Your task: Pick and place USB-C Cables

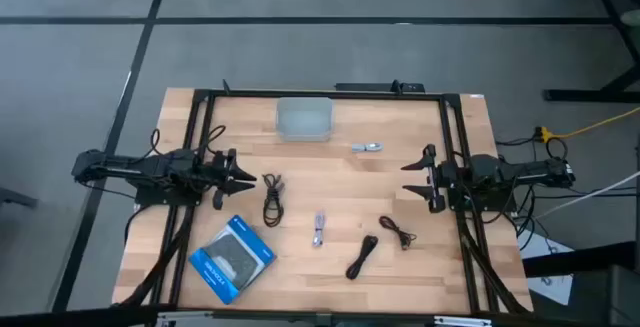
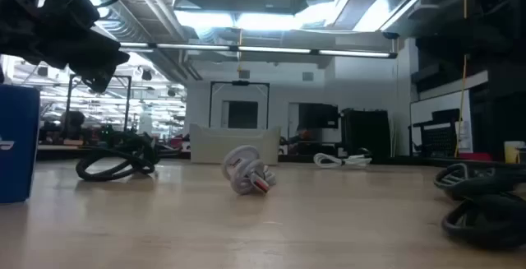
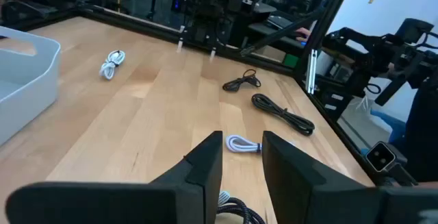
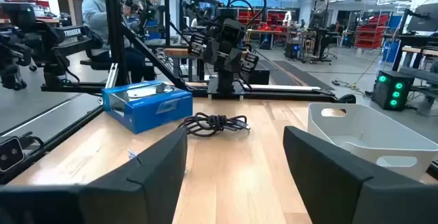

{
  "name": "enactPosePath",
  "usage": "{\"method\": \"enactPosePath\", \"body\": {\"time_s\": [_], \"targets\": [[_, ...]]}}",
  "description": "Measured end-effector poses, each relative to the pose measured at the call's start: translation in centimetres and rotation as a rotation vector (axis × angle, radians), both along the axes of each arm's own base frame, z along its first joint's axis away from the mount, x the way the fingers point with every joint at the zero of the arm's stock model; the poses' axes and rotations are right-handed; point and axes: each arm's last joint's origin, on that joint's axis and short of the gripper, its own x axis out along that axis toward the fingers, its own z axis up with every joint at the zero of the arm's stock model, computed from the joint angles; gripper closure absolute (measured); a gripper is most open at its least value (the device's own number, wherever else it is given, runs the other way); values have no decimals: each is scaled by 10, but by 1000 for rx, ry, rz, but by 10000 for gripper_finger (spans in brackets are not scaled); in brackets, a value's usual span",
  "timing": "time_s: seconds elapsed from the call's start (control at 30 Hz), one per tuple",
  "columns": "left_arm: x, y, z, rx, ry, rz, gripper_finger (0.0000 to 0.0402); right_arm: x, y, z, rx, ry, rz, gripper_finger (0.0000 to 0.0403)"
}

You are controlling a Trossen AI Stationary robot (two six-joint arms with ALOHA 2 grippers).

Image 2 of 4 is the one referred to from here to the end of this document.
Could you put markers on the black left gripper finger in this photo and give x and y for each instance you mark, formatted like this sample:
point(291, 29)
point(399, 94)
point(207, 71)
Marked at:
point(100, 80)
point(115, 55)

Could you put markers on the person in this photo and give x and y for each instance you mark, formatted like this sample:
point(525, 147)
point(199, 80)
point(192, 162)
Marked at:
point(303, 134)
point(73, 123)

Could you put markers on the blue box with white print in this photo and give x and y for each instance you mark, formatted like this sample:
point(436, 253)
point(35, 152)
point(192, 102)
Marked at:
point(16, 141)

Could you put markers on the white plastic bin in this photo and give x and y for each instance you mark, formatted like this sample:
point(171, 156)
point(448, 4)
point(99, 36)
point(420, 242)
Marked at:
point(230, 145)

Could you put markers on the long ceiling light strip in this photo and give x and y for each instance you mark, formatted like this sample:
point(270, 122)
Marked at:
point(271, 49)

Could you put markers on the black monitor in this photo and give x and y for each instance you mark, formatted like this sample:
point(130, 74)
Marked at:
point(318, 116)

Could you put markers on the black cabinet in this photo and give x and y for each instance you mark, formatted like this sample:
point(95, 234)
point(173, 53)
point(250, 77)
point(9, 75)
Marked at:
point(365, 133)

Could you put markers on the whiteboard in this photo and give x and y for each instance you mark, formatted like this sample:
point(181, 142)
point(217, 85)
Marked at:
point(439, 102)

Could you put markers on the black pegboard cart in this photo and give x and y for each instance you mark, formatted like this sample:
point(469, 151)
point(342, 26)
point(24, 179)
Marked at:
point(439, 137)

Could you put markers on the red flat object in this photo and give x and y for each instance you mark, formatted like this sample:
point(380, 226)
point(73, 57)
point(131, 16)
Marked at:
point(474, 156)

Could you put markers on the yellow cup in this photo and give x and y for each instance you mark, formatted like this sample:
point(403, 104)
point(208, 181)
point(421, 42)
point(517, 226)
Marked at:
point(513, 152)

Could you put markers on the black metal frame stand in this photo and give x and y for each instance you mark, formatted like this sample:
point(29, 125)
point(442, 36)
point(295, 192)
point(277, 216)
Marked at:
point(128, 104)

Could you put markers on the black door frame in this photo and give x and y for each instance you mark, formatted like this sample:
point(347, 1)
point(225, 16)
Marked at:
point(210, 104)

